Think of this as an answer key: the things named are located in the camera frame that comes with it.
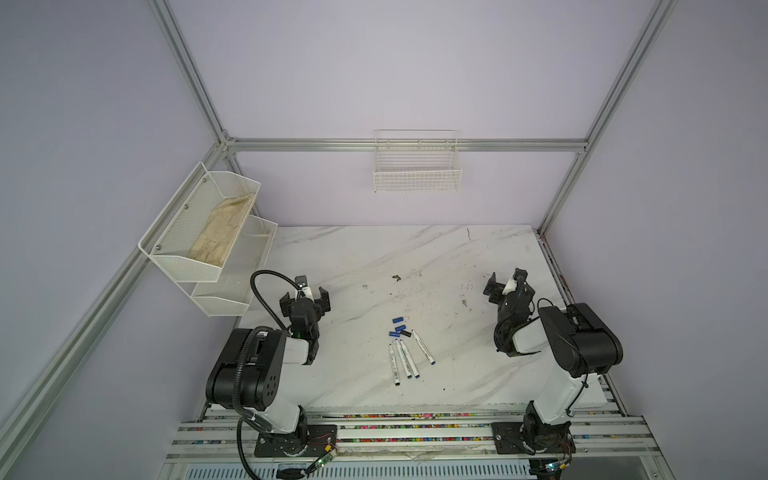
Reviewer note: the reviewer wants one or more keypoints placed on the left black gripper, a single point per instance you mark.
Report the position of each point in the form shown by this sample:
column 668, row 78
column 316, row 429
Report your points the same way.
column 288, row 303

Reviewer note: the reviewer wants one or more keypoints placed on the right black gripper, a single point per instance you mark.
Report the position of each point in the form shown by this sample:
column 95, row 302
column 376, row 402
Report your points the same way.
column 495, row 285

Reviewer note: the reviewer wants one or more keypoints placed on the white marker pen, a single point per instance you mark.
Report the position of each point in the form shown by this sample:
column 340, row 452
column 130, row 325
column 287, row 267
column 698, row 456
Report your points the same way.
column 404, row 361
column 394, row 365
column 409, row 360
column 423, row 347

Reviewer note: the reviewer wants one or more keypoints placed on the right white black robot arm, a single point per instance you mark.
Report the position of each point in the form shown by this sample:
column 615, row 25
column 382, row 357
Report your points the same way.
column 582, row 346

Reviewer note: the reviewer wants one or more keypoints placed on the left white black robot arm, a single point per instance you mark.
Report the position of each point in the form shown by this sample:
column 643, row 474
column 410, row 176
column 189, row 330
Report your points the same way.
column 246, row 376

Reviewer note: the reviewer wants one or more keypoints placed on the lower white mesh shelf basket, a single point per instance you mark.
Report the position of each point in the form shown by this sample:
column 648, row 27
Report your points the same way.
column 231, row 295

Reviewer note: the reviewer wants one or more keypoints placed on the white mesh shelf basket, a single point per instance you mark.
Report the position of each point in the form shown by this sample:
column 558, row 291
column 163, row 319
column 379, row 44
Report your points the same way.
column 231, row 295
column 173, row 242

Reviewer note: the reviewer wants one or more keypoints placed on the beige cloth in basket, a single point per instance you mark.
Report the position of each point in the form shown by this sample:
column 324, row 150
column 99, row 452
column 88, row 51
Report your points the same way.
column 218, row 236

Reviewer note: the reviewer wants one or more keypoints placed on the upper white mesh shelf basket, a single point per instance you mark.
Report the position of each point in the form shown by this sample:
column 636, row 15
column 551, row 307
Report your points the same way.
column 173, row 242

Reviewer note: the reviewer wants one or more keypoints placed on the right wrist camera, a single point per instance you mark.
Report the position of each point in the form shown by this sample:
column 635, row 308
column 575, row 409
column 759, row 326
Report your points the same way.
column 509, row 287

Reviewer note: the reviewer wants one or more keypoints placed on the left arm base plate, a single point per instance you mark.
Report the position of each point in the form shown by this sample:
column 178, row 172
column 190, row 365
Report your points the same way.
column 309, row 441

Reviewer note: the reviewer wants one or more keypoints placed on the aluminium rail base frame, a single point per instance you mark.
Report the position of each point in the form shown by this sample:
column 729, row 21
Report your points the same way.
column 607, row 443

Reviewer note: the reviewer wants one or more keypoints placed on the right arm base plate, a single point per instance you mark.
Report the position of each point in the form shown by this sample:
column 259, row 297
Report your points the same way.
column 523, row 439

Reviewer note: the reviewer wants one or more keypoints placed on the white wire wall basket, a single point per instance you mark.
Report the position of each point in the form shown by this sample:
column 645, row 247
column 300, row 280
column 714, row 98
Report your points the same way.
column 416, row 161

